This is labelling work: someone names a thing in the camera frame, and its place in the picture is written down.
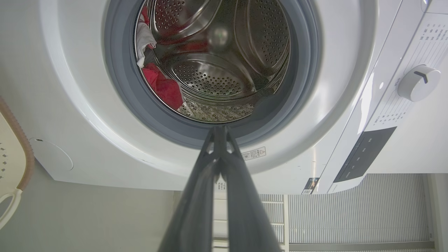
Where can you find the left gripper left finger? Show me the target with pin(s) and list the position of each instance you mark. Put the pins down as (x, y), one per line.
(196, 210)

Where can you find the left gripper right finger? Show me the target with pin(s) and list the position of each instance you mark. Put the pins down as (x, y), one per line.
(248, 210)

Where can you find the red cloth garment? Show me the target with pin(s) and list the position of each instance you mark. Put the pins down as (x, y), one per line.
(164, 87)

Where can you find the dark washing machine control panel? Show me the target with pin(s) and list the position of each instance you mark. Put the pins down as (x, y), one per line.
(364, 154)

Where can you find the stainless steel washing machine drum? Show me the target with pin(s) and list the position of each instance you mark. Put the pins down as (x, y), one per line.
(217, 70)

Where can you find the white round filter access cover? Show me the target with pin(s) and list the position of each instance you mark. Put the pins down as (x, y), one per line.
(52, 155)

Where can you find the white cloth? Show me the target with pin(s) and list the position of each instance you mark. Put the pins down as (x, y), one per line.
(142, 38)

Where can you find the beige plastic laundry basket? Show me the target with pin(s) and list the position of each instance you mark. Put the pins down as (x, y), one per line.
(10, 154)

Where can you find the rectangular warning sticker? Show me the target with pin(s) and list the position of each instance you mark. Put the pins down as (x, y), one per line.
(254, 153)

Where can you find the small black corner sticker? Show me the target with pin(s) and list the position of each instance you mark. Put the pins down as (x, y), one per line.
(310, 185)

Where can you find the grey slatted window blind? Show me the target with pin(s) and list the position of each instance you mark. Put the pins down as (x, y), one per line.
(357, 210)

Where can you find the grey rubber door gasket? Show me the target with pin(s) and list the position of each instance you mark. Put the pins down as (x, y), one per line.
(122, 80)

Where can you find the white front-load washing machine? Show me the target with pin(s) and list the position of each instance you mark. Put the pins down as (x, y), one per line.
(350, 70)

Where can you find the white round control knob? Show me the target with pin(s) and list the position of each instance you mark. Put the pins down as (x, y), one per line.
(418, 84)

